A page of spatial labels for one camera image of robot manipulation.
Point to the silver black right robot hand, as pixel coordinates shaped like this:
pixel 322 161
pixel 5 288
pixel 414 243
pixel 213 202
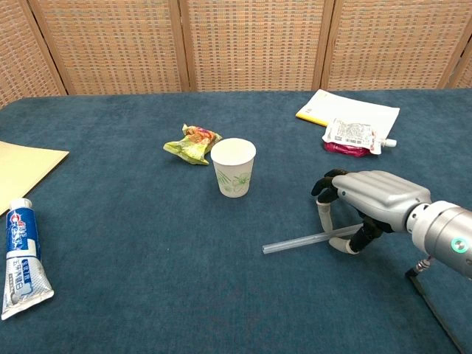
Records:
pixel 380 193

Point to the transparent plastic straw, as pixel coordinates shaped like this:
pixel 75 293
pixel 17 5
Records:
pixel 295 243

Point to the white paper cup green print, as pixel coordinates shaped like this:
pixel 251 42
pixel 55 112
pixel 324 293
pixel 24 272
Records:
pixel 234 173

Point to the white red spout pouch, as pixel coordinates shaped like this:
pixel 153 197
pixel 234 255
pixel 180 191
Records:
pixel 352 138

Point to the white yellow booklet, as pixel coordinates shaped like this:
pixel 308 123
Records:
pixel 350 108

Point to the crumpled yellow-green snack wrapper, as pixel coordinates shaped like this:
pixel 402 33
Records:
pixel 191 147

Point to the woven rattan folding screen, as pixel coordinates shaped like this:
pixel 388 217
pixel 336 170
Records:
pixel 236 42

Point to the beige paper folder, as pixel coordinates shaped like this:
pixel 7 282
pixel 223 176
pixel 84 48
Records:
pixel 22 169

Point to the blue white toothpaste tube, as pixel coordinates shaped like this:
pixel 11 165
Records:
pixel 23 258

